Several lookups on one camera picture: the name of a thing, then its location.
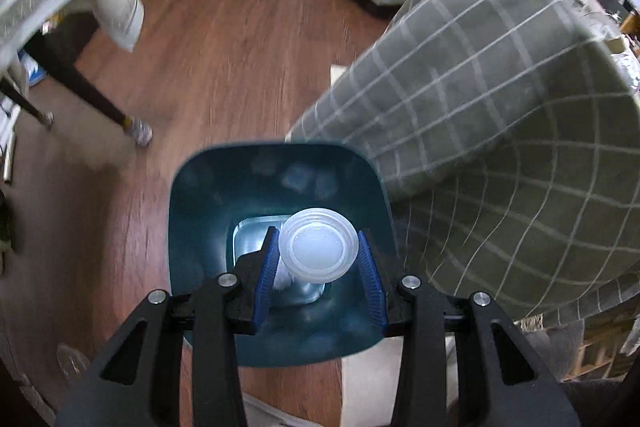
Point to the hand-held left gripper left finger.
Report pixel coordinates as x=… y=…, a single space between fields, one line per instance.
x=265 y=269

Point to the grey checked table cover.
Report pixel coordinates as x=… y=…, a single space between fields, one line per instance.
x=475 y=107

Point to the clear plastic cup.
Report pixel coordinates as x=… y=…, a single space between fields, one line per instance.
x=317 y=247

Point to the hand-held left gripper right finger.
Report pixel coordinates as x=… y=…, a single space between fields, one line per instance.
x=371 y=279

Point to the teal trash bin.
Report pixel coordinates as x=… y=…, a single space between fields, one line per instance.
x=210 y=207

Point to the wooden rack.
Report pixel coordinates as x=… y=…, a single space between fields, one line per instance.
x=600 y=352

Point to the dark table leg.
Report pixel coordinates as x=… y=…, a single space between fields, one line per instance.
x=85 y=92
x=25 y=102

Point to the cream rug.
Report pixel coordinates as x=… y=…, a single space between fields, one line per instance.
x=370 y=382

